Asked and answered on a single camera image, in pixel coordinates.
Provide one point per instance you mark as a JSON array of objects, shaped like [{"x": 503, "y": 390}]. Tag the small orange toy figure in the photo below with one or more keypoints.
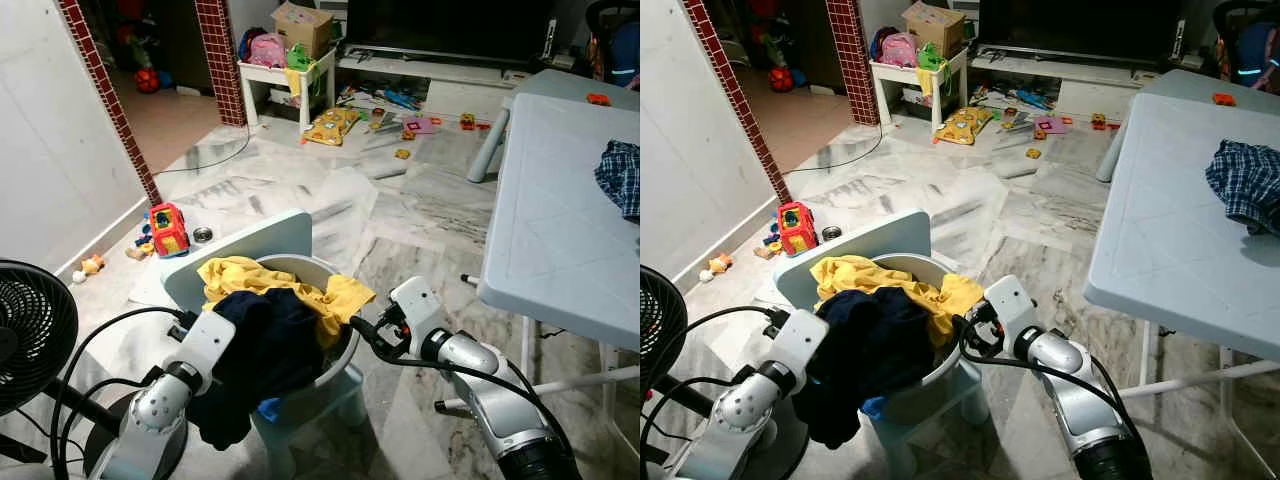
[
  {"x": 90, "y": 267},
  {"x": 718, "y": 266}
]

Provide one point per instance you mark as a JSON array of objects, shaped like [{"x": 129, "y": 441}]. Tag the red ball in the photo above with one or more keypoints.
[
  {"x": 147, "y": 80},
  {"x": 780, "y": 79}
]

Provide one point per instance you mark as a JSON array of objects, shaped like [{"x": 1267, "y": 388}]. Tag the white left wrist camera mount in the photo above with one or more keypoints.
[
  {"x": 205, "y": 340},
  {"x": 800, "y": 340}
]

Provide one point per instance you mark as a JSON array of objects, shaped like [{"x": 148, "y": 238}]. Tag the navy garment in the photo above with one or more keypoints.
[
  {"x": 875, "y": 350},
  {"x": 265, "y": 350}
]

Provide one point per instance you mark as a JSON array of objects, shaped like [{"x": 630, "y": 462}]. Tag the green toy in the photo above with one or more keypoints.
[
  {"x": 932, "y": 57},
  {"x": 300, "y": 58}
]

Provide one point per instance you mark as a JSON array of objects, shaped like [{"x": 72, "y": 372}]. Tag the pink backpack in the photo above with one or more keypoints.
[
  {"x": 897, "y": 50},
  {"x": 265, "y": 50}
]

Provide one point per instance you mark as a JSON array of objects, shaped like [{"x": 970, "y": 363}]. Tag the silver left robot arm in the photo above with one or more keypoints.
[
  {"x": 160, "y": 410},
  {"x": 745, "y": 410}
]

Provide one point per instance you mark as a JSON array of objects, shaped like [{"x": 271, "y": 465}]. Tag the white television console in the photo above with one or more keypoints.
[
  {"x": 1090, "y": 82},
  {"x": 460, "y": 82}
]

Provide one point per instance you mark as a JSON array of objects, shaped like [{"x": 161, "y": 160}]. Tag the bright blue cloth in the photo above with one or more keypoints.
[
  {"x": 270, "y": 409},
  {"x": 875, "y": 408}
]

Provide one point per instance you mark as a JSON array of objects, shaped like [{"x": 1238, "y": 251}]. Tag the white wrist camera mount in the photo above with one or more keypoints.
[
  {"x": 800, "y": 340},
  {"x": 1008, "y": 303},
  {"x": 412, "y": 305},
  {"x": 205, "y": 340}
]

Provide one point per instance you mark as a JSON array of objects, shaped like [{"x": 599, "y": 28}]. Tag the blue backpack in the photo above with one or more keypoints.
[
  {"x": 618, "y": 50},
  {"x": 1250, "y": 50}
]

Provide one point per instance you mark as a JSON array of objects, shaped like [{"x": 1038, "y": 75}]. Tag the yellow shirt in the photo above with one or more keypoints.
[
  {"x": 345, "y": 300},
  {"x": 955, "y": 298}
]

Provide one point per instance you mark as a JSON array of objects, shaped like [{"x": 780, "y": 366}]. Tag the orange toy car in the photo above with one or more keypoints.
[
  {"x": 1223, "y": 99},
  {"x": 599, "y": 99}
]

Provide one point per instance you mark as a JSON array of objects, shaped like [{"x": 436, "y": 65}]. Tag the blue plaid shorts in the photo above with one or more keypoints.
[
  {"x": 620, "y": 180},
  {"x": 1245, "y": 185}
]

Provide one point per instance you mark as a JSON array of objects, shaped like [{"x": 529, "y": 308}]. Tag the white side table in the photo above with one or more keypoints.
[
  {"x": 255, "y": 72},
  {"x": 886, "y": 72}
]

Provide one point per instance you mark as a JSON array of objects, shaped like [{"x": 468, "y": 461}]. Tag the metal bowl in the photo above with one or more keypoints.
[
  {"x": 204, "y": 235},
  {"x": 832, "y": 233}
]

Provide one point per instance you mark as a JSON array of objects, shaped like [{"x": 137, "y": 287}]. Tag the pink toy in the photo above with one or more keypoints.
[
  {"x": 420, "y": 125},
  {"x": 1050, "y": 125}
]

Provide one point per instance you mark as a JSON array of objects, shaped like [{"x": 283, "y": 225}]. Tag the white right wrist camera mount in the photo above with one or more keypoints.
[
  {"x": 1008, "y": 303},
  {"x": 412, "y": 305}
]

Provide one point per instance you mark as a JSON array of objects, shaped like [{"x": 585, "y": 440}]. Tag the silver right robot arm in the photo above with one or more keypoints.
[
  {"x": 1060, "y": 355},
  {"x": 470, "y": 355}
]

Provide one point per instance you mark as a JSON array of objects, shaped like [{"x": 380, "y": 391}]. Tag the pale blue small table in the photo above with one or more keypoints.
[
  {"x": 1180, "y": 85},
  {"x": 560, "y": 85}
]

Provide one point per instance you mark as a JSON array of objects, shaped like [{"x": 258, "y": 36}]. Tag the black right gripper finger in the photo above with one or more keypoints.
[
  {"x": 363, "y": 335},
  {"x": 962, "y": 335}
]

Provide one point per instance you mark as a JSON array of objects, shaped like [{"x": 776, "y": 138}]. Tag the cardboard box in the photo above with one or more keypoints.
[
  {"x": 933, "y": 28},
  {"x": 305, "y": 28}
]

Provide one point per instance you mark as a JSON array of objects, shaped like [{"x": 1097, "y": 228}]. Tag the red yellow toy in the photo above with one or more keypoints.
[
  {"x": 800, "y": 230},
  {"x": 168, "y": 232}
]

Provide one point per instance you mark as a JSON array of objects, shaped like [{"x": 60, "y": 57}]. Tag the black television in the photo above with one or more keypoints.
[
  {"x": 450, "y": 25},
  {"x": 1080, "y": 25}
]

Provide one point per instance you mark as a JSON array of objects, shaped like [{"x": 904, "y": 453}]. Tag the pale blue folding table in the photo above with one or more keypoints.
[
  {"x": 1170, "y": 240},
  {"x": 560, "y": 230}
]

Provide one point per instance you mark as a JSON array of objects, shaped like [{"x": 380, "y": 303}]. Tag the black floor fan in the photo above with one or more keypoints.
[
  {"x": 30, "y": 335},
  {"x": 655, "y": 335}
]

